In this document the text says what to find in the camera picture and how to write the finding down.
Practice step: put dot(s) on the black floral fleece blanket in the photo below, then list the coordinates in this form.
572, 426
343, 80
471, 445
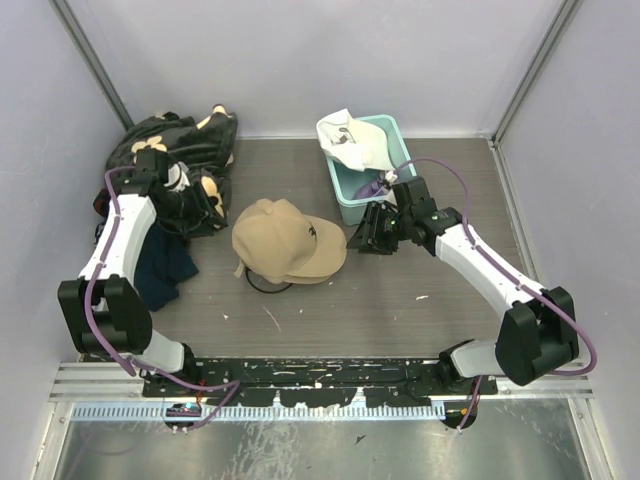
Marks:
207, 143

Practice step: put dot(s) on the navy jersey garment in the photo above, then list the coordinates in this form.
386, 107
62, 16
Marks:
160, 270

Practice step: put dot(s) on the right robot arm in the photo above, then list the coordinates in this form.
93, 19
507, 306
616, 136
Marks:
536, 335

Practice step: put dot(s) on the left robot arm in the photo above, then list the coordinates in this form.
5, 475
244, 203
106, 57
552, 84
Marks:
104, 313

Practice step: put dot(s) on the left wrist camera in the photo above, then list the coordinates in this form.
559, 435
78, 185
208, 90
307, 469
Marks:
177, 177

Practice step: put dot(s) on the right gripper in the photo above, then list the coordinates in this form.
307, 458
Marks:
368, 238

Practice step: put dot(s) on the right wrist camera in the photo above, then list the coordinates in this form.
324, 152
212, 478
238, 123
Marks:
389, 178

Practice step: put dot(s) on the teal plastic bin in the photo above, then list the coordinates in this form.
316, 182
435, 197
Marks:
346, 182

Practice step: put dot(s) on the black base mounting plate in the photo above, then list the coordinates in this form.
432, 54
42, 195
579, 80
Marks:
325, 382

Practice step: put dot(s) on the tan cap black logo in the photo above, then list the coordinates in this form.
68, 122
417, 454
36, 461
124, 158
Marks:
314, 272

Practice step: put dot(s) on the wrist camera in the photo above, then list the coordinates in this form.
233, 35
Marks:
389, 178
177, 177

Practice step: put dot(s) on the aluminium front rail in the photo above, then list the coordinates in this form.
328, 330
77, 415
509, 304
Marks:
94, 381

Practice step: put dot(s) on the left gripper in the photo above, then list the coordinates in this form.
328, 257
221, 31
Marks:
204, 211

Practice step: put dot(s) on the purple cap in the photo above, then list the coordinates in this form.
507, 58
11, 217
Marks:
376, 188

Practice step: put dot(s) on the white cap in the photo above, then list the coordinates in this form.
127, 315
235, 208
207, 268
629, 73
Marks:
356, 144

